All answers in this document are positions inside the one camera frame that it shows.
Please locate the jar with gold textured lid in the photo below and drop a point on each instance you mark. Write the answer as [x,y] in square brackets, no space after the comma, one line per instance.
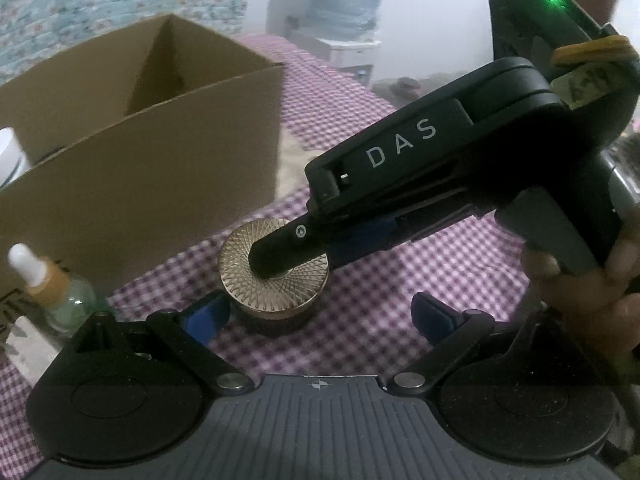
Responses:
[250,285]

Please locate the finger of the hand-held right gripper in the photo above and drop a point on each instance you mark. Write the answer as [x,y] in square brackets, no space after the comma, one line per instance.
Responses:
[372,237]
[290,252]

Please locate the small white carton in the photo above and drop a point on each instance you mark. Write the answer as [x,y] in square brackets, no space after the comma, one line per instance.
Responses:
[25,350]

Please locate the water dispenser with bottle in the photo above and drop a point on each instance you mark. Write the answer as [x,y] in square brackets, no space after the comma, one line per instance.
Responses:
[340,52]

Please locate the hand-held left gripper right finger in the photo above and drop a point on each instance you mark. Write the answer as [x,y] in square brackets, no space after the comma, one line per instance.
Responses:
[434,314]

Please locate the green glass dropper bottle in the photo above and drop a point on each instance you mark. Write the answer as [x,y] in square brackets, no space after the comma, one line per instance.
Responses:
[65,295]

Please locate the white round jar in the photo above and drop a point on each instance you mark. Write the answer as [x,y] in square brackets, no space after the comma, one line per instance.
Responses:
[10,157]

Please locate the dark shoe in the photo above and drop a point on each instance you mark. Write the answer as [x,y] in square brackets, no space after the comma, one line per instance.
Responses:
[406,87]

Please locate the pink gingham blanket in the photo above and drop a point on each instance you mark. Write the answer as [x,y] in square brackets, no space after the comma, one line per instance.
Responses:
[380,300]

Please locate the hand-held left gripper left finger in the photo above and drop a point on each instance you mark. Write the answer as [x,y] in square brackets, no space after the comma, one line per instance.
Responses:
[210,316]

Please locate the brown cardboard box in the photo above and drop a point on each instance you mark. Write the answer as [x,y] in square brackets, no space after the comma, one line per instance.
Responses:
[150,160]

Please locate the person's right hand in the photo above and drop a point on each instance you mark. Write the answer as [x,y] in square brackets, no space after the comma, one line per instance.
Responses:
[620,310]

